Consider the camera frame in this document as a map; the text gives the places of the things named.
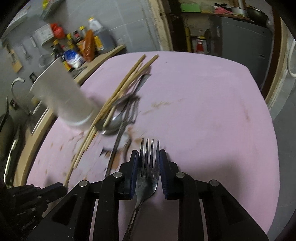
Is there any metal fork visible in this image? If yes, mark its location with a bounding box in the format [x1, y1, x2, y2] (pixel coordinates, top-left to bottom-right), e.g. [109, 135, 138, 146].
[122, 138, 160, 241]

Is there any wooden chopstick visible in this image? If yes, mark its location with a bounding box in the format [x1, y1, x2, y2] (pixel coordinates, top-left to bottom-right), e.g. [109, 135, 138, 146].
[64, 54, 146, 187]
[74, 54, 159, 169]

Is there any metal spoon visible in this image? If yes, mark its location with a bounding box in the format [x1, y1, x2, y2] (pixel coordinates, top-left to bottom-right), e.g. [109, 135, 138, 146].
[95, 74, 150, 135]

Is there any white plastic utensil holder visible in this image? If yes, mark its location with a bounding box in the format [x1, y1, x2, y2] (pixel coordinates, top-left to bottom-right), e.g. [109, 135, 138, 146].
[30, 59, 99, 131]

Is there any pink floral tablecloth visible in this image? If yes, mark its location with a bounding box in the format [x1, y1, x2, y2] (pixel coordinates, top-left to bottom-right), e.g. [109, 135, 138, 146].
[27, 52, 280, 240]

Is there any steel sink faucet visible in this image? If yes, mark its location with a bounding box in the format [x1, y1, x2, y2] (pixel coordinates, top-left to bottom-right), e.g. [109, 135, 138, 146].
[10, 77, 31, 116]

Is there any white blue salt bag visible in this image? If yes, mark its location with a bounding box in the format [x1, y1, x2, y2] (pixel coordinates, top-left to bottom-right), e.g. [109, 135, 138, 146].
[64, 49, 85, 69]

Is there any red white gas bottle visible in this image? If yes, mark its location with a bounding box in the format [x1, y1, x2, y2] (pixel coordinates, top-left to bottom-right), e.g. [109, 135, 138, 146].
[196, 38, 206, 54]

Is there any orange sauce pouch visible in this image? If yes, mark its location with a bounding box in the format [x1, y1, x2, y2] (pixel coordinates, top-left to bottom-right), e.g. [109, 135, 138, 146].
[83, 30, 95, 62]

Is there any large oil jug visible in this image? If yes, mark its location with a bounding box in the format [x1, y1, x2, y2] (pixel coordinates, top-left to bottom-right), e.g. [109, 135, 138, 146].
[88, 18, 116, 54]

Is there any dark soy sauce bottle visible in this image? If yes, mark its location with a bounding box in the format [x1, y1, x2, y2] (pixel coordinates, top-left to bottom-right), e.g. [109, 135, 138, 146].
[53, 40, 73, 72]

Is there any grey cabinet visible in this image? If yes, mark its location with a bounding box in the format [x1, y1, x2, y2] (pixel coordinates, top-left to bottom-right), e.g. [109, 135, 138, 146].
[212, 16, 273, 87]

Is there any red plastic bag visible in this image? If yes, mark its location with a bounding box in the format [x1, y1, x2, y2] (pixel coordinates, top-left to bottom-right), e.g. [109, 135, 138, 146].
[50, 23, 66, 39]

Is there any green box on shelf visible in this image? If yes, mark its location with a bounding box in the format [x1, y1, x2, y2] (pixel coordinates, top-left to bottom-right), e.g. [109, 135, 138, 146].
[180, 4, 201, 13]

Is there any black cooking pot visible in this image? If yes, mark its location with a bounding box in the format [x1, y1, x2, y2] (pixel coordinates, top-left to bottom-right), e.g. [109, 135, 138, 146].
[246, 6, 268, 23]

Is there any white wall box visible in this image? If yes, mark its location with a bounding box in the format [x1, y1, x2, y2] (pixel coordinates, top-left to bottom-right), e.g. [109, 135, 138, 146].
[34, 24, 54, 45]

